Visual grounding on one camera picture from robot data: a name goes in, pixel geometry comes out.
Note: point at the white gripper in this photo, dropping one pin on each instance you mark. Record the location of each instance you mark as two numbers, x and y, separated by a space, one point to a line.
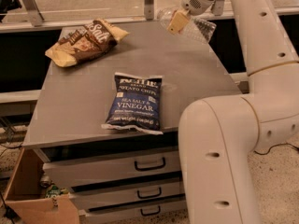
192 2

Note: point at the clear plastic water bottle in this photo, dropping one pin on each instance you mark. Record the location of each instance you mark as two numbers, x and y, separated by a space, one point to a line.
197 29

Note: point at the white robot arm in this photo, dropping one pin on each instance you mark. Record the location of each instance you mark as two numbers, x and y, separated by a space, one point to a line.
216 134

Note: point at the brown and yellow chips bag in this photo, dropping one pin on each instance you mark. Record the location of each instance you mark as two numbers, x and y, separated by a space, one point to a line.
87 43

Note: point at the blue potato chips bag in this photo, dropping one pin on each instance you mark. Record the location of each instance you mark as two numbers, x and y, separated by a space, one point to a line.
136 105

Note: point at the grey drawer cabinet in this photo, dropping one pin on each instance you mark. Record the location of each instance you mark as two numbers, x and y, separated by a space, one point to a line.
107 130

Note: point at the dark object top left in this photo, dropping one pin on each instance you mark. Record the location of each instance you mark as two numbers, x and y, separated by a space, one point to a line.
7 5

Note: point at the top grey drawer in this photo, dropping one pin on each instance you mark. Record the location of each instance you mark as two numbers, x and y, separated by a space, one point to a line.
101 169

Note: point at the grey drawer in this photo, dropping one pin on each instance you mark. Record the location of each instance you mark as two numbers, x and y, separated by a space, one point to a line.
101 169
132 193
140 210

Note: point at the middle grey drawer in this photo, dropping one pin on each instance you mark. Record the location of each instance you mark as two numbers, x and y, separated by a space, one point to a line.
132 193

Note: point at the bottom grey drawer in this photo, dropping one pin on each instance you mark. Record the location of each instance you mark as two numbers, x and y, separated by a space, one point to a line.
140 210

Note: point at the metal can in box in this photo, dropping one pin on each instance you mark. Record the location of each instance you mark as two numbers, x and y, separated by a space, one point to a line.
45 181

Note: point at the green package in box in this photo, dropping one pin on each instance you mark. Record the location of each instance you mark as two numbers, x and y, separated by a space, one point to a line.
53 191

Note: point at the open cardboard box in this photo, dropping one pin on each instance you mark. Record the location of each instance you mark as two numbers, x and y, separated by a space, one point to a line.
27 198

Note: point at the metal window frame rail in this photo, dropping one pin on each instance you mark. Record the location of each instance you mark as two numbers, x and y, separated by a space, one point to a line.
64 12

